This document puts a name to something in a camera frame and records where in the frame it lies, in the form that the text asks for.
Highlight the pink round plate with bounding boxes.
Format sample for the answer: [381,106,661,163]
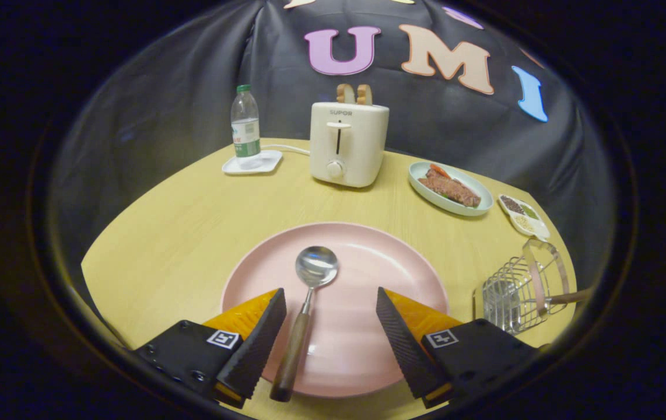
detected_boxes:
[220,222,450,399]

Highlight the white divided bean dish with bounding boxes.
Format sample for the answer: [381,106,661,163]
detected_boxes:
[497,194,551,242]

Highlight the cream white toaster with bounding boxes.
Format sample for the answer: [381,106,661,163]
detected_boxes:
[310,102,390,188]

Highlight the white square coaster tray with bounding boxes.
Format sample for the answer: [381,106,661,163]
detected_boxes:
[222,150,283,176]

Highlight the pale green oval plate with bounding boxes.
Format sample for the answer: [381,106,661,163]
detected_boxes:
[408,161,494,217]

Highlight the clear plastic water bottle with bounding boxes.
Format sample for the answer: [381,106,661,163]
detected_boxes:
[230,85,261,158]

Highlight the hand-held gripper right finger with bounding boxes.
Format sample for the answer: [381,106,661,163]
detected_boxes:
[376,286,544,409]

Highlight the black backdrop cloth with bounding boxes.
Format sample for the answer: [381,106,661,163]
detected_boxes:
[47,0,619,304]

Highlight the metal wire basket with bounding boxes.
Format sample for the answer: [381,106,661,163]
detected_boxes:
[473,238,571,335]

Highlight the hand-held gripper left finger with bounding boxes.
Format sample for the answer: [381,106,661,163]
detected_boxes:
[133,288,288,409]

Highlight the wooden handled metal fork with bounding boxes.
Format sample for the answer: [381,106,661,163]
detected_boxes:
[520,289,593,310]

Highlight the wooden handled metal spoon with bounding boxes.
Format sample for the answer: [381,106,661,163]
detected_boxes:
[269,246,339,403]

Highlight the brown steak piece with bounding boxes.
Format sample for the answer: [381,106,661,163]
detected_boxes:
[418,170,482,208]

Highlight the white toaster cable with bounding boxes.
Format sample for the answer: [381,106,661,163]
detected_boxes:
[261,144,311,156]

